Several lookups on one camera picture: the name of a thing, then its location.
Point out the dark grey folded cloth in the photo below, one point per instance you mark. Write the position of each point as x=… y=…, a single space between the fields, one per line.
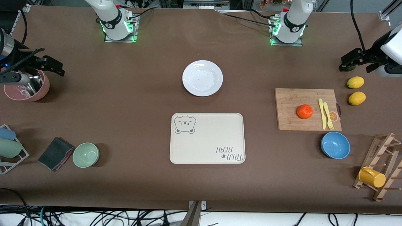
x=55 y=152

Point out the dark green lime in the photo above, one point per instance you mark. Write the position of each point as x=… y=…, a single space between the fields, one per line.
x=352 y=67

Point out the white round plate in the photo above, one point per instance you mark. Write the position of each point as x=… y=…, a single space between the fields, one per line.
x=202 y=78

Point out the pink bowl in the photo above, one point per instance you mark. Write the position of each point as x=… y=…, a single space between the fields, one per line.
x=44 y=89

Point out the orange mandarin fruit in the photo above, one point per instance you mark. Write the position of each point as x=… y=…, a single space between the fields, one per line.
x=305 y=111

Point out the wooden cutting board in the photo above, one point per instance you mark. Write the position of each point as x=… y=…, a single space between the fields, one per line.
x=292 y=100

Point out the blue bowl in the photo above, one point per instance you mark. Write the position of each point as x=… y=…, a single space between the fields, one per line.
x=335 y=145

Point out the aluminium corner profile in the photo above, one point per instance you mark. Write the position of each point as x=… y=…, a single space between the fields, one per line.
x=385 y=15

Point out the wooden mug rack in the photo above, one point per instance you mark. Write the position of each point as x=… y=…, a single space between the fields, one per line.
x=384 y=147

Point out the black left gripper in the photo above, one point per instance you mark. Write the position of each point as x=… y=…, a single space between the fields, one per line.
x=374 y=51

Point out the yellow plastic knife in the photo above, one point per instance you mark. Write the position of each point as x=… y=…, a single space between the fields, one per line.
x=321 y=113

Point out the yellow mug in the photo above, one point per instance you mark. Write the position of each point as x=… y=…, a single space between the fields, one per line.
x=373 y=178

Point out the blue cup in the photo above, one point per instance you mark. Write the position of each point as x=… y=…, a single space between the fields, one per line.
x=6 y=134

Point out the pale green bowl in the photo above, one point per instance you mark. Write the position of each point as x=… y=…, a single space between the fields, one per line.
x=86 y=155

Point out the metal table edge bracket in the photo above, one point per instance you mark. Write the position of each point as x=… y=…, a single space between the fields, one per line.
x=198 y=207

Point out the pink folded cloth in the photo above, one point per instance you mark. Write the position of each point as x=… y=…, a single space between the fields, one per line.
x=65 y=158

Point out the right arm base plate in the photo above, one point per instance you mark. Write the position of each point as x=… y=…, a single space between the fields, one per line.
x=133 y=36

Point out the metal scoop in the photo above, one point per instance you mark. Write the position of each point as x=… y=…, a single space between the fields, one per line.
x=35 y=86

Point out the beige tray with bear print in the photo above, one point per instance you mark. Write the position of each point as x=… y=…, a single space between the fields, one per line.
x=207 y=138

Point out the orange slice sticker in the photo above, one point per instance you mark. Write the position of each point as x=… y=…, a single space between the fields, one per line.
x=333 y=116

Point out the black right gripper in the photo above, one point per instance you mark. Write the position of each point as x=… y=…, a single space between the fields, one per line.
x=19 y=61

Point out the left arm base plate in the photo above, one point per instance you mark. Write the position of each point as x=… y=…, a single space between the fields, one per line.
x=298 y=44

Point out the yellow plastic fork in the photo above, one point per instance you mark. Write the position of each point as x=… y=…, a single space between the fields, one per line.
x=328 y=117

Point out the pale green cup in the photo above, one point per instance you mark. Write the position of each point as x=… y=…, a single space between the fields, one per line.
x=9 y=148

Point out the yellow lemon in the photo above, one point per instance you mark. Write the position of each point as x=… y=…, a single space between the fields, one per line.
x=355 y=82
x=357 y=98

